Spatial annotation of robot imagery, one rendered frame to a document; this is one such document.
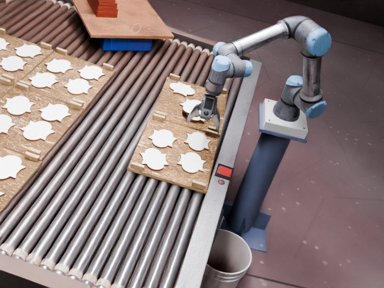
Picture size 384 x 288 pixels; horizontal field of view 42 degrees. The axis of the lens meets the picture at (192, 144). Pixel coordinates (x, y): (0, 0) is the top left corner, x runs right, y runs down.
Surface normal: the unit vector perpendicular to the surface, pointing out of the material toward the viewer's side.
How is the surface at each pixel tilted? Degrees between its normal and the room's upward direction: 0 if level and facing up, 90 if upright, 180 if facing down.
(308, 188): 0
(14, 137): 0
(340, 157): 0
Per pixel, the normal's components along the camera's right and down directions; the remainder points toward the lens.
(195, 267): 0.23, -0.77
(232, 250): -0.56, 0.34
